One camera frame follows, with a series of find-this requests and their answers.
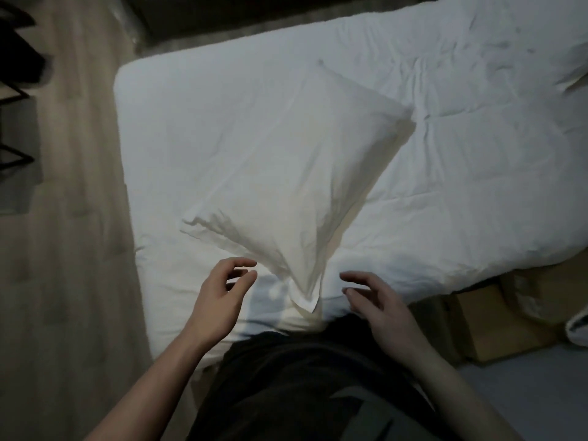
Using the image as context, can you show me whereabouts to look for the person's left hand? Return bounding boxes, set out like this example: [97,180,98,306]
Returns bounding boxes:
[184,257,258,347]

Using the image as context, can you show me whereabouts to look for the person's right hand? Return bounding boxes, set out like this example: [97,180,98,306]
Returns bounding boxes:
[339,270,433,364]

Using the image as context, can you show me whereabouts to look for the person's left forearm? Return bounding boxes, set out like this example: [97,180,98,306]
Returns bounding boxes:
[85,323,217,441]

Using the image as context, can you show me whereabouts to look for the person's right forearm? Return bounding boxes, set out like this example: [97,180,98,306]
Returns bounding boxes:
[390,343,525,441]

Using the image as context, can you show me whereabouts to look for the black shirt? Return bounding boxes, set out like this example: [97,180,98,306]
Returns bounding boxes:
[186,313,460,441]

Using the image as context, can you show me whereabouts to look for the grey trousers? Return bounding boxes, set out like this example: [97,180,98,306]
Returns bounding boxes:
[328,385,444,441]

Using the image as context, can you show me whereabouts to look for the white pillow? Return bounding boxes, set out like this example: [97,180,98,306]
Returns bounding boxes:
[180,59,417,315]

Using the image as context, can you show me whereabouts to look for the brown cardboard box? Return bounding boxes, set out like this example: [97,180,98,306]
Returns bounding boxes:
[452,281,570,364]
[500,248,588,327]

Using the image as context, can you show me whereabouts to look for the white sheeted mattress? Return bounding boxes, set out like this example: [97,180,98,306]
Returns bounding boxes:
[112,39,442,370]

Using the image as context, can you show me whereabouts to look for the white duvet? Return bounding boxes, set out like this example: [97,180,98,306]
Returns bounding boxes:
[317,0,588,317]

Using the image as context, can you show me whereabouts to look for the white plastic bag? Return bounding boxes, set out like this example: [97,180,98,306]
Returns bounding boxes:
[564,302,588,349]

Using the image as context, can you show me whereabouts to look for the black metal frame furniture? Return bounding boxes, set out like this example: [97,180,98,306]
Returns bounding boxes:
[0,0,52,182]

